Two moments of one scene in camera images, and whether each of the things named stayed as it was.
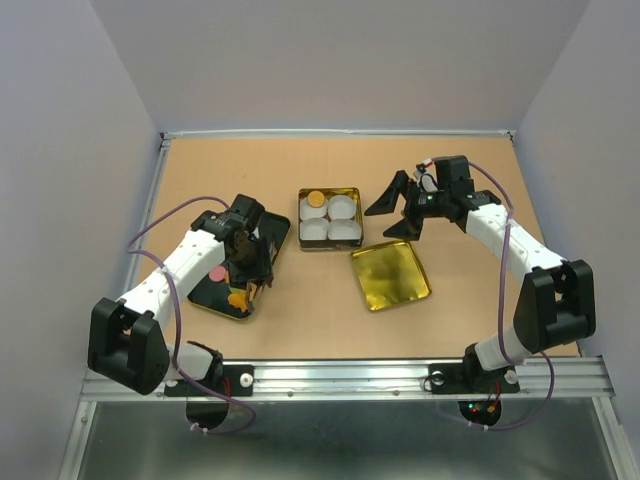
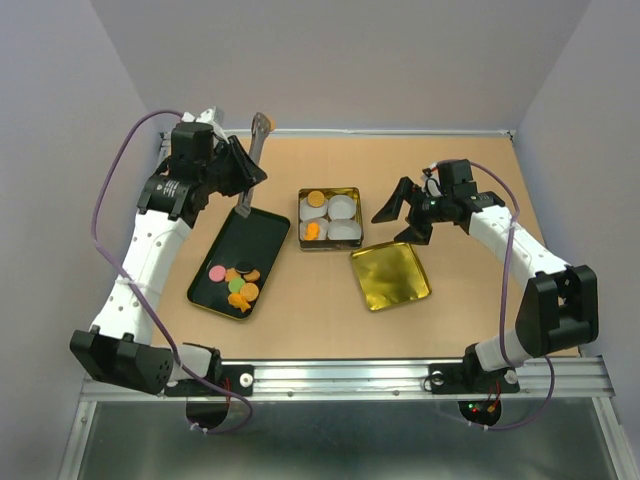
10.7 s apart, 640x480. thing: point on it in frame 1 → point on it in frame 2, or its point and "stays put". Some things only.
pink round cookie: [217, 273] stays put
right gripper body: [425, 204] stays put
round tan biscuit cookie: [316, 199] stays put
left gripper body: [254, 262] → [208, 174]
